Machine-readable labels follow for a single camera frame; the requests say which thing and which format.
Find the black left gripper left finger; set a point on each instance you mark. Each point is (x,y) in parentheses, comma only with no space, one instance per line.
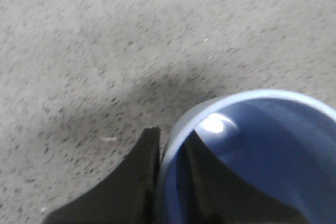
(126,195)

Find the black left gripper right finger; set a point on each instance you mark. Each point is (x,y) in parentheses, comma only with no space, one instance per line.
(212,193)

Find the blue plastic cup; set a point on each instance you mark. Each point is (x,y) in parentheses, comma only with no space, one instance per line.
(281,142)

